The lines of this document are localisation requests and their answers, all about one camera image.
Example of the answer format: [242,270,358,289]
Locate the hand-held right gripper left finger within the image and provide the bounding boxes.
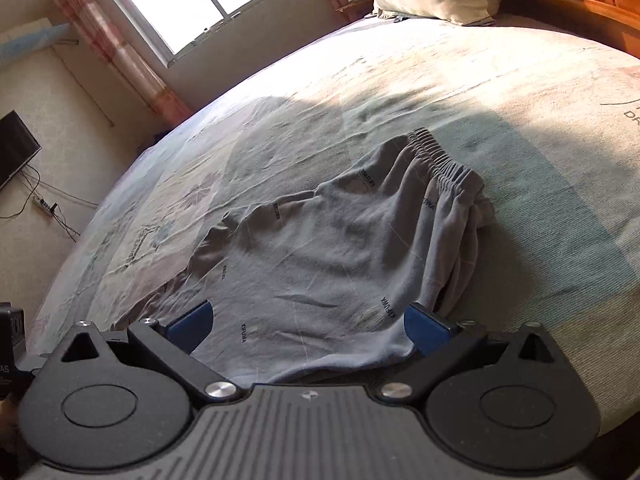
[59,301,242,407]

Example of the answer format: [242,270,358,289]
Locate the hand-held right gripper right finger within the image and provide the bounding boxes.
[376,302,558,403]

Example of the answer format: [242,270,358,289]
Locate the grey printed pants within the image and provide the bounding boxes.
[112,127,498,386]

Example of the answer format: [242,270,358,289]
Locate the black flat television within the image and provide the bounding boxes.
[0,110,42,191]

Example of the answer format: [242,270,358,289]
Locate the patchwork floral bed sheet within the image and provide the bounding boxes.
[25,12,640,436]

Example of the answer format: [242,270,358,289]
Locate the white air conditioner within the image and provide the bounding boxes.
[0,17,71,61]

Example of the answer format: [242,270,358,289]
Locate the plain pale pillow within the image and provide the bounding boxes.
[367,8,407,24]

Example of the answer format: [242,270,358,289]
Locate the sliding window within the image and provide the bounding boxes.
[97,0,299,68]

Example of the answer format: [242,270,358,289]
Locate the black power cable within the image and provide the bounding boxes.
[50,209,82,242]
[37,180,101,209]

